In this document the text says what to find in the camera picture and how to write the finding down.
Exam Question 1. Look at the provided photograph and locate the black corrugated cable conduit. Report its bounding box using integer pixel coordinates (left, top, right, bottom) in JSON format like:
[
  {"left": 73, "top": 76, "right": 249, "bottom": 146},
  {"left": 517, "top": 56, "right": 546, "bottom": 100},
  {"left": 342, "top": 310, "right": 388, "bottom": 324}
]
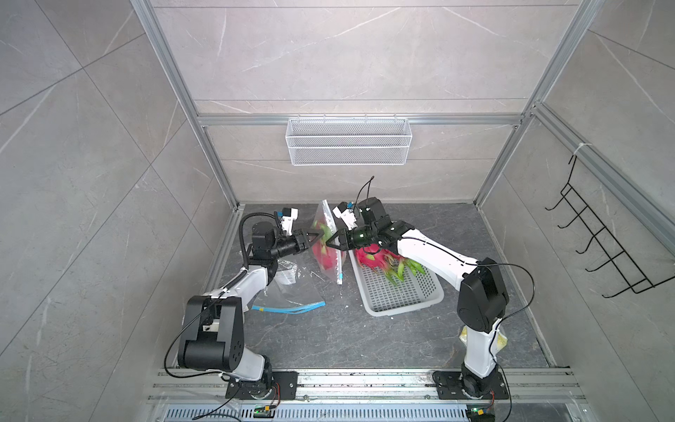
[{"left": 220, "top": 212, "right": 281, "bottom": 291}]

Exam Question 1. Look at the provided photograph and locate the yellow-green packaged snack bag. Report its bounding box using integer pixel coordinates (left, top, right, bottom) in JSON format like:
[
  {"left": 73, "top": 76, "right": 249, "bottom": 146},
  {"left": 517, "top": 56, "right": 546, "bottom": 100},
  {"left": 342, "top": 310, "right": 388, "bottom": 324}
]
[{"left": 459, "top": 326, "right": 508, "bottom": 352}]

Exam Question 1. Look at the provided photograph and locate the black wire wall hook rack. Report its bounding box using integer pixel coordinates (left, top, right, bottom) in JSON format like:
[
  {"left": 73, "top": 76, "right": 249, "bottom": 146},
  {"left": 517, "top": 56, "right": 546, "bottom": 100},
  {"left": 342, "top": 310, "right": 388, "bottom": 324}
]
[{"left": 544, "top": 155, "right": 674, "bottom": 299}]

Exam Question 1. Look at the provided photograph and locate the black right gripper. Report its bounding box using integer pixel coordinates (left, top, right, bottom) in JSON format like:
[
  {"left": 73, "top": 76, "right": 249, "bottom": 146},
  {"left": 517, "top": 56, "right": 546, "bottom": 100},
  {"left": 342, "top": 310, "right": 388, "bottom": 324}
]
[{"left": 325, "top": 228, "right": 377, "bottom": 252}]

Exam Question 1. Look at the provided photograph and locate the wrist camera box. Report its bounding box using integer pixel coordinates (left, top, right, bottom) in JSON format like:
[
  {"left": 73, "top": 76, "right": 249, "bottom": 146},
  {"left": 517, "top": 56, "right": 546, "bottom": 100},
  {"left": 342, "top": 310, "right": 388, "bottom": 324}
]
[
  {"left": 332, "top": 202, "right": 358, "bottom": 230},
  {"left": 276, "top": 207, "right": 298, "bottom": 236}
]

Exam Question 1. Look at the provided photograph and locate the white wire mesh wall basket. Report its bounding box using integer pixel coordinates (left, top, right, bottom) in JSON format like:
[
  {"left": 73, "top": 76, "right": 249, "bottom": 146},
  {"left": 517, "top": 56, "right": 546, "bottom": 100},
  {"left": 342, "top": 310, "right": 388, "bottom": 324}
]
[{"left": 285, "top": 117, "right": 412, "bottom": 166}]

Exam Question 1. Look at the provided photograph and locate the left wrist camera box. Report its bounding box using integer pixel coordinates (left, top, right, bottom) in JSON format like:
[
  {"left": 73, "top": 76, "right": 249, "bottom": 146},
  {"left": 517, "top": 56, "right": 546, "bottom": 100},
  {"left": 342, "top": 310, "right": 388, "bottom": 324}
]
[{"left": 276, "top": 207, "right": 298, "bottom": 236}]

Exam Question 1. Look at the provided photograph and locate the zip-top bag with dragon fruit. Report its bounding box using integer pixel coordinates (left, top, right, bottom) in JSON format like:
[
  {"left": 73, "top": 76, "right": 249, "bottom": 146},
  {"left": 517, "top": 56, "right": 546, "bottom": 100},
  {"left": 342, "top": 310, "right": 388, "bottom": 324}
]
[{"left": 311, "top": 200, "right": 346, "bottom": 286}]

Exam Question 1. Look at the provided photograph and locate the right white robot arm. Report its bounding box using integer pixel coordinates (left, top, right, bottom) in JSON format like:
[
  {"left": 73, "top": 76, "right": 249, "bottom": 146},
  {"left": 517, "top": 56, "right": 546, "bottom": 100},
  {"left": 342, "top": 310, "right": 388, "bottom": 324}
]
[{"left": 327, "top": 197, "right": 509, "bottom": 398}]

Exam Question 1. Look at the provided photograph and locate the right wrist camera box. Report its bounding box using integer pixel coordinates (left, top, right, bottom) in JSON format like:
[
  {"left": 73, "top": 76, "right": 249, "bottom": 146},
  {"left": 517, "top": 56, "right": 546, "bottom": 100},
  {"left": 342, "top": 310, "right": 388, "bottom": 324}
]
[{"left": 332, "top": 202, "right": 358, "bottom": 230}]

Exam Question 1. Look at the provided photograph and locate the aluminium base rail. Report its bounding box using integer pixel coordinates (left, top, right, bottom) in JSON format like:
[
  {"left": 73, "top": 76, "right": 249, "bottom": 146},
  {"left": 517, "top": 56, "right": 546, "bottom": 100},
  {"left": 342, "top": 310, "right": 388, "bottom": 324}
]
[{"left": 142, "top": 367, "right": 595, "bottom": 421}]

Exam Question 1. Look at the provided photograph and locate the white perforated plastic basket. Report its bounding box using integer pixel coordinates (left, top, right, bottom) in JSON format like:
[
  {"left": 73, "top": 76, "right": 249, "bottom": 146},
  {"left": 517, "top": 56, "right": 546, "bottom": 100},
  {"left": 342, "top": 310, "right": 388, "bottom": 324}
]
[{"left": 349, "top": 251, "right": 444, "bottom": 317}]

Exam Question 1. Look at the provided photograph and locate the zip-top bag with blue seal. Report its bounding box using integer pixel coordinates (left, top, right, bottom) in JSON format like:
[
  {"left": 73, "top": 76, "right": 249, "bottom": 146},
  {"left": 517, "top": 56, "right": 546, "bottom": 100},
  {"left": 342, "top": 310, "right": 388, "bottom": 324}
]
[{"left": 251, "top": 260, "right": 325, "bottom": 315}]

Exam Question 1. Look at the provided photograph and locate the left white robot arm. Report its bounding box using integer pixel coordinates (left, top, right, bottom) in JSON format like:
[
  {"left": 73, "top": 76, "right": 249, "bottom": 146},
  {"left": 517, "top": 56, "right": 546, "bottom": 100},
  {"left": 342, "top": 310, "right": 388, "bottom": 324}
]
[{"left": 171, "top": 213, "right": 323, "bottom": 398}]

